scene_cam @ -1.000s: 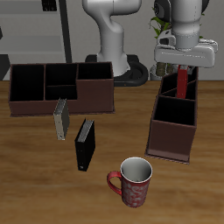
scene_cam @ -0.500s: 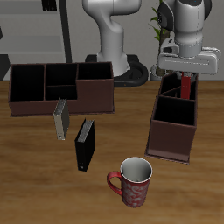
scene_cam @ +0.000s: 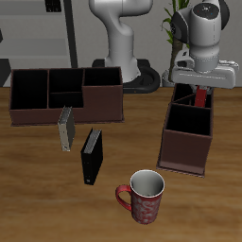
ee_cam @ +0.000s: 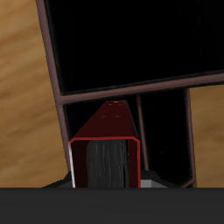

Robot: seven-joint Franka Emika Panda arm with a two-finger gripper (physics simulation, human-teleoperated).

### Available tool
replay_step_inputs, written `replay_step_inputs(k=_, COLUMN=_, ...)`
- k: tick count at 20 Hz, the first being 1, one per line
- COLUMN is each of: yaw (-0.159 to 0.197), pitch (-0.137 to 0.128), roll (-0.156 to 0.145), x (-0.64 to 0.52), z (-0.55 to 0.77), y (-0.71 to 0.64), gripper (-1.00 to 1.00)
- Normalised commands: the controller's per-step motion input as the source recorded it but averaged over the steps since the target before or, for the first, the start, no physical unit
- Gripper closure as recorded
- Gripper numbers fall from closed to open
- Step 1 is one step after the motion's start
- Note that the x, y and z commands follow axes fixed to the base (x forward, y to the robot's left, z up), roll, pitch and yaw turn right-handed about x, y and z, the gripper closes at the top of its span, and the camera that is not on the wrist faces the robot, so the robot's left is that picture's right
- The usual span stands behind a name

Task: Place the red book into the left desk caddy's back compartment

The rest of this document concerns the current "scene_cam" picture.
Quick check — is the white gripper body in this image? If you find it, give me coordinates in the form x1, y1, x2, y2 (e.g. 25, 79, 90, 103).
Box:
169, 59, 240, 90

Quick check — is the red book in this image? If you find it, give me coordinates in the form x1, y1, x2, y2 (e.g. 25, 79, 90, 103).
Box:
194, 85, 208, 108

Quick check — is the narrow dark brown desk caddy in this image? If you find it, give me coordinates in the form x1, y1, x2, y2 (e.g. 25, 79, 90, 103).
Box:
156, 82, 216, 179

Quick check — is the wide dark brown desk caddy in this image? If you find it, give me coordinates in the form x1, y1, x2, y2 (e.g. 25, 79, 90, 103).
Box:
8, 65, 125, 128

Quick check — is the black book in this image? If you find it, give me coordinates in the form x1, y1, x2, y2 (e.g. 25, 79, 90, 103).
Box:
79, 127, 104, 186

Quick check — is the grey book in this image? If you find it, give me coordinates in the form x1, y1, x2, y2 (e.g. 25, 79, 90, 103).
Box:
57, 105, 77, 153

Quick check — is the green pot plant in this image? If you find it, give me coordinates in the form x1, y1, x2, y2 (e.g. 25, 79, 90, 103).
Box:
161, 0, 194, 88

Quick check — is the red patterned mug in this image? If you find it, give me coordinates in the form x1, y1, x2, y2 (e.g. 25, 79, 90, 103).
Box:
114, 168, 166, 226

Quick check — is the grey shelf unit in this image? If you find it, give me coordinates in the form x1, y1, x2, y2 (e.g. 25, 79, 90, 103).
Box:
0, 0, 78, 69

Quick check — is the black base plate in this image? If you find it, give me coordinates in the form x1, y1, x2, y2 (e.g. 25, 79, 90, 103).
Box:
91, 58, 162, 95

